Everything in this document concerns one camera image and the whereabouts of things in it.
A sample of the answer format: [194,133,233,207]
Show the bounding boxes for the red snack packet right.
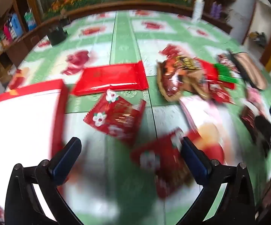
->
[204,62,236,104]

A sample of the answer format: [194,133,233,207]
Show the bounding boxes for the brown photo snack packet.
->
[157,55,210,102]

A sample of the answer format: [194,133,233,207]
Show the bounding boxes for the black round container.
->
[47,25,68,46]

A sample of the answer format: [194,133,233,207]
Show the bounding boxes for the red flower snack packet upper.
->
[83,89,146,147]

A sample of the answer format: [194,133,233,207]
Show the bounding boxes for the purple bottles on shelf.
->
[210,2,222,20]

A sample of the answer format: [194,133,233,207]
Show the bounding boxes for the blue box on shelf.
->
[10,13,23,38]

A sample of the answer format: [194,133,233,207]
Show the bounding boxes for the pink white snack packet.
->
[179,95,234,148]

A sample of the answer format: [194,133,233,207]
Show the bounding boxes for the red flower snack packet lower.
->
[130,127,192,199]

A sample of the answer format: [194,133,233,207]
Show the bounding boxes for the red gift box white inside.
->
[0,79,69,219]

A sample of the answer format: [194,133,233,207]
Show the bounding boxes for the green snack packet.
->
[214,63,238,84]

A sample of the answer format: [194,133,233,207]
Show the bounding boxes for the green bag on shelf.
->
[24,10,37,31]

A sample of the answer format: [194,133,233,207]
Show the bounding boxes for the dark red foil packet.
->
[240,106,257,143]

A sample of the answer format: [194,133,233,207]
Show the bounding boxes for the plain red snack packet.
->
[72,60,149,96]

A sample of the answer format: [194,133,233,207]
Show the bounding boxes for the white spray bottle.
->
[191,0,204,23]

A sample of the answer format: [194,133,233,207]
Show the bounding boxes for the red flower snack packet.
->
[130,127,192,199]
[83,89,146,147]

